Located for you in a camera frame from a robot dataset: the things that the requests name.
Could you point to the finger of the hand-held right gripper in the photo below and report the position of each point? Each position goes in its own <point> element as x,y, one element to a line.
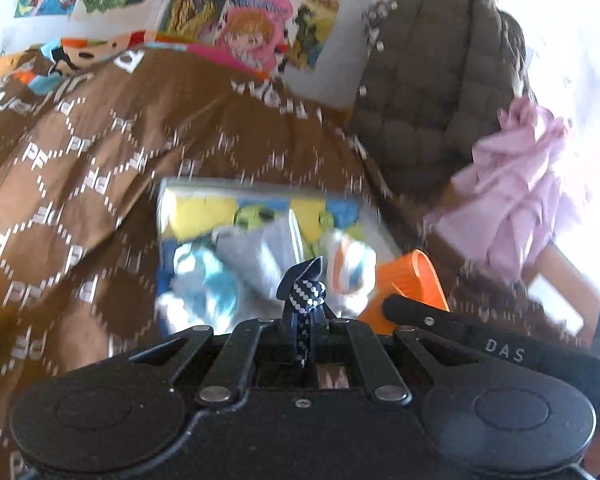
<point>420,317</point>

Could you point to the brown printed blanket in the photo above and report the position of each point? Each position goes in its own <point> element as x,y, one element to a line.
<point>105,185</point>

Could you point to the pink cloth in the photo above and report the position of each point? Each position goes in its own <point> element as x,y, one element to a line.
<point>505,185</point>

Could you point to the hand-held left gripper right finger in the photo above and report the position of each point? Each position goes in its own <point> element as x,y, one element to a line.
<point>350,340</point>

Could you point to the grey tray with frog drawing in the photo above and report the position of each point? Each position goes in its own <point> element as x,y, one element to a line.
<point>200,215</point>

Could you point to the wooden bed rail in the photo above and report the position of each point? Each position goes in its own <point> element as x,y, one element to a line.
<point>555,270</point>

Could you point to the orange sock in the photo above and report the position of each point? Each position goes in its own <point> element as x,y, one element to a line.
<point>405,280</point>

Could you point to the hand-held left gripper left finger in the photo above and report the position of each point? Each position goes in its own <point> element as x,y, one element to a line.
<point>252,340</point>

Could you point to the light grey cloth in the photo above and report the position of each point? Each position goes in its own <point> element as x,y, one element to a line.
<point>260,260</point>

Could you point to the brown quilted jacket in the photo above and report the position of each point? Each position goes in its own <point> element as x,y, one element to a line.
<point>440,85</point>

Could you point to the yellow seaweed poster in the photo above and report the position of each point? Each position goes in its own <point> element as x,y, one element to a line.
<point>195,12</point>

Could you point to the white waffle towel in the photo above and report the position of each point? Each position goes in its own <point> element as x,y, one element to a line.
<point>180,305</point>

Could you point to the pink anime girl poster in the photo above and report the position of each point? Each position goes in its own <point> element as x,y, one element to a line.
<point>255,30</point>

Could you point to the navy dotted sock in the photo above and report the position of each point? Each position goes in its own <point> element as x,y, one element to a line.
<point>302,290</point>

